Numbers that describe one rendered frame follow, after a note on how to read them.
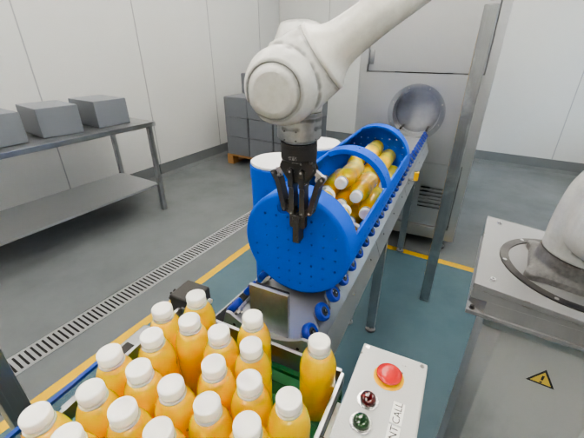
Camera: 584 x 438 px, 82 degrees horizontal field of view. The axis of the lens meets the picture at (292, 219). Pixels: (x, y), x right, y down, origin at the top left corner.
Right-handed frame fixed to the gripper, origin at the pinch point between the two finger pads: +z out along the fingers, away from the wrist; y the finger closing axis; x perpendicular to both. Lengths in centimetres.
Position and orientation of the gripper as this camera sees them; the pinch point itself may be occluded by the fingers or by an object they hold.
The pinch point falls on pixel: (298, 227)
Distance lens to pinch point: 78.3
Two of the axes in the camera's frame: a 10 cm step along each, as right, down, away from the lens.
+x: 4.4, -4.1, 8.0
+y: 9.0, 2.0, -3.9
